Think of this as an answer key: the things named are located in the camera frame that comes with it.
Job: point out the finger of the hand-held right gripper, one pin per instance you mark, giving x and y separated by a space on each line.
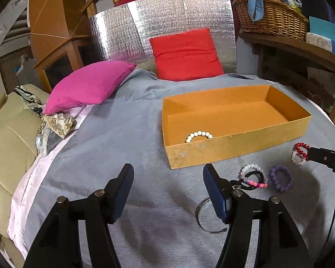
326 157

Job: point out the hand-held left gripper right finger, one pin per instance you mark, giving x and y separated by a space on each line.
215 192

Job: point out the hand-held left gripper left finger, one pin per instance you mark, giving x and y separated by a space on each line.
122 189

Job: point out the metal bangle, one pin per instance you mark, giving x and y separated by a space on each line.
196 213

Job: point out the orange cardboard box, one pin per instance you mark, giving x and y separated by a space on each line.
234 148

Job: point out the brown patterned cloth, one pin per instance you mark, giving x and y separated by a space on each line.
58 122

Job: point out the pale pink sheet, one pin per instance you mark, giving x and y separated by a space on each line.
25 189

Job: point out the magenta pillow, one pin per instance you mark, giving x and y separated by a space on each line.
89 86

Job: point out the white patterned box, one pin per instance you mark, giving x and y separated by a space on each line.
318 40

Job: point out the beige sofa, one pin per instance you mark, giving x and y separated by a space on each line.
11 145

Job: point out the wooden shelf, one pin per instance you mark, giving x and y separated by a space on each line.
282 43

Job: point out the blue cardboard box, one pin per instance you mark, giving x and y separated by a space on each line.
323 28

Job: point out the black white patterned scarf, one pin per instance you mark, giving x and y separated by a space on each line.
28 97

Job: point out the red pillow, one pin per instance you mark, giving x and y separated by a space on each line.
184 55

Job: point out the wicker basket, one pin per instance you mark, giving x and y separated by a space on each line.
273 19

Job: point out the silver foil sheet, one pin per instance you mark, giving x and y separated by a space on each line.
122 33

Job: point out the blue cloth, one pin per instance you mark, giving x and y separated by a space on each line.
254 2

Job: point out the wooden cabinet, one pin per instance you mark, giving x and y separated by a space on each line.
50 14

